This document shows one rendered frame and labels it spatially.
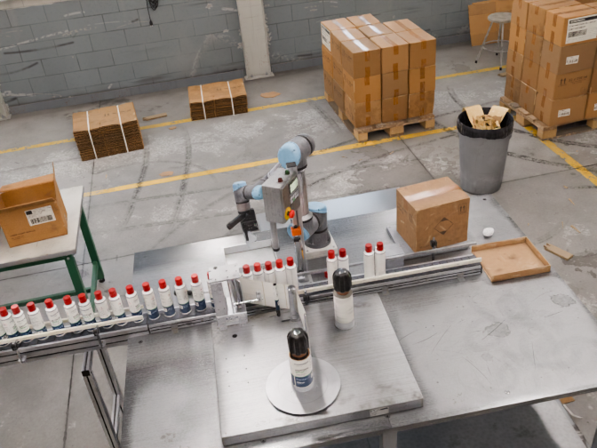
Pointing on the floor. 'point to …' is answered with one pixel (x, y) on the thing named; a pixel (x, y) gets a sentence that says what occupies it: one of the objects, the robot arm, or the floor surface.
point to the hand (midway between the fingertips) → (247, 245)
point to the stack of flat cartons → (107, 132)
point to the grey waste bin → (481, 164)
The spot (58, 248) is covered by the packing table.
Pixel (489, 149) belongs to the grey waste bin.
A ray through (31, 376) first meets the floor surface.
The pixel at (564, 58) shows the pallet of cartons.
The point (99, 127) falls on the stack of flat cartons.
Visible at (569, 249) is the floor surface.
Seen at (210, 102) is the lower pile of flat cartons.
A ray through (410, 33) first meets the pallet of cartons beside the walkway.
